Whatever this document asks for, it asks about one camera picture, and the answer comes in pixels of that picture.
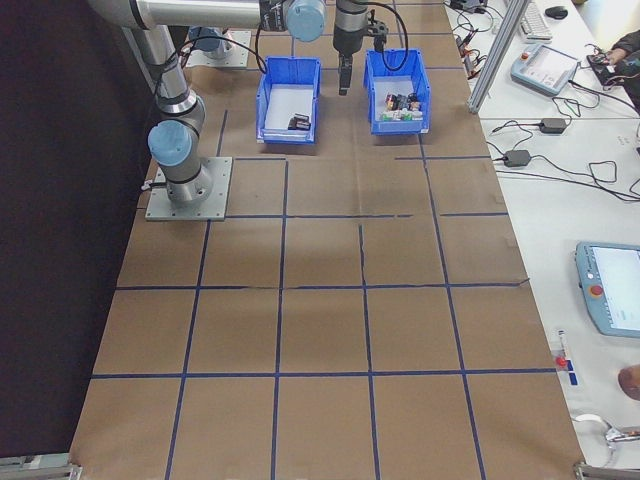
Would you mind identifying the blue plastic storage bin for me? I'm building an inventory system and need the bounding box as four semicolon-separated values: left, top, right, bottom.
363;48;432;137
255;54;323;146

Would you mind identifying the person forearm dark sleeve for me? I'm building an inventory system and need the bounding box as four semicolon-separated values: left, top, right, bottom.
602;29;640;109

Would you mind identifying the white keyboard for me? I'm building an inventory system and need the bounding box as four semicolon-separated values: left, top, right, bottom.
519;0;554;42

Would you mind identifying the light blue teach pendant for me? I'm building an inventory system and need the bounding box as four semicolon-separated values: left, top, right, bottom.
509;42;584;98
574;241;640;338

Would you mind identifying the black electronic board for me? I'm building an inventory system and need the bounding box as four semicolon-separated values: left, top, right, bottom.
586;51;620;72

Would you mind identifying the brown rounded object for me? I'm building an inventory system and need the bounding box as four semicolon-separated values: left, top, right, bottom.
618;364;640;402

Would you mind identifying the metal clamp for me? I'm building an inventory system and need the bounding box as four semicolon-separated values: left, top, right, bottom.
603;423;640;447

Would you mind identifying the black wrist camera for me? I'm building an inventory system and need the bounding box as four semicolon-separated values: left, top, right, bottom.
367;20;390;54

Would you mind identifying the black camera cable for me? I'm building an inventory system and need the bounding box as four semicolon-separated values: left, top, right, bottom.
381;47;422;73

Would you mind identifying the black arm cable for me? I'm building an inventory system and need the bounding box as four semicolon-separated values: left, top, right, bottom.
152;27;269;101

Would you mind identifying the white square base plate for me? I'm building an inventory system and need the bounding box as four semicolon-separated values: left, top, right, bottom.
183;29;251;69
144;156;234;222

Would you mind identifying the red black wire bundle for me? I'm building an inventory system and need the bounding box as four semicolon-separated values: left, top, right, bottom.
453;32;490;79

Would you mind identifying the aluminium profile post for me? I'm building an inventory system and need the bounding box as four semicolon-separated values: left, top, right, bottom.
467;0;532;115

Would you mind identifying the black adapter cable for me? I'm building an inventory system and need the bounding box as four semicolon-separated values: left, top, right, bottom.
491;118;543;135
529;153;640;202

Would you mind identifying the black frame cover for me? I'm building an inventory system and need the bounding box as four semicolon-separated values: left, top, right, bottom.
0;0;161;459

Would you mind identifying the grey metal corner bracket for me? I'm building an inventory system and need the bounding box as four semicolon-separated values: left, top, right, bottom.
572;461;640;480
0;451;83;480

